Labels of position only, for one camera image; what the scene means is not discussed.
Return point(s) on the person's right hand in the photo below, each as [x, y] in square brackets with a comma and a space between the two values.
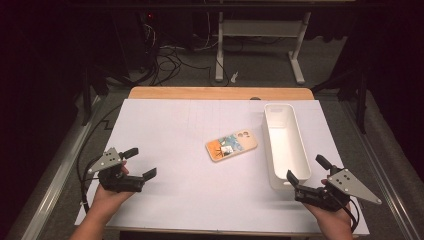
[330, 218]

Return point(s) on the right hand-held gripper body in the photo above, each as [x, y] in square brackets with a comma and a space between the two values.
[336, 191]

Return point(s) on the white plastic storage bin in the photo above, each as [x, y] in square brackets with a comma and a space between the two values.
[286, 143]

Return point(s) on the person's left hand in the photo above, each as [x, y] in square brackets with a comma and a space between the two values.
[110, 200]

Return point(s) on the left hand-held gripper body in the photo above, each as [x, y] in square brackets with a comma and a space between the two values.
[116, 181]

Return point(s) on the white metal desk frame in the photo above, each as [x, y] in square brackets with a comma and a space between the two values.
[263, 28]

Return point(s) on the dark equipment with red light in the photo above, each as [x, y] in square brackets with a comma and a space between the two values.
[143, 36]

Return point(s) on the small white floor object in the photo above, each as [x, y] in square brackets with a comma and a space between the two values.
[234, 76]

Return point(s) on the wooden table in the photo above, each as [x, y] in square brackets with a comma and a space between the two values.
[200, 93]

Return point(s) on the beige printed phone case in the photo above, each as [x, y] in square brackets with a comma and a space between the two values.
[233, 146]

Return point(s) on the black stand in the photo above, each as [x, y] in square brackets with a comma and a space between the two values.
[88, 90]
[360, 96]

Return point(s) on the aluminium rail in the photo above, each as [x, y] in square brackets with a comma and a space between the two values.
[386, 173]
[53, 186]

